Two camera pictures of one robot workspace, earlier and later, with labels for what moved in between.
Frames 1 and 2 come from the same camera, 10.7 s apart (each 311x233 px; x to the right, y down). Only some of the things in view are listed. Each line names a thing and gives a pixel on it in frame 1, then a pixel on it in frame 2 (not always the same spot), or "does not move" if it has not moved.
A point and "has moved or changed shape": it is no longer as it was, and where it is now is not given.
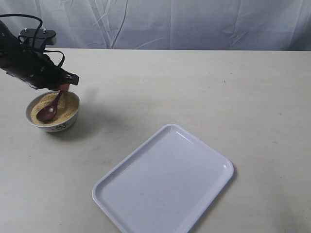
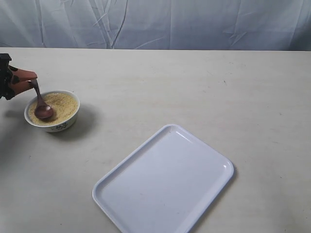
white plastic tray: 166,185 does not move
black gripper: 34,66 → 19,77
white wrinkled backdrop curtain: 216,24 does not move
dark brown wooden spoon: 47,113 has moved or changed shape
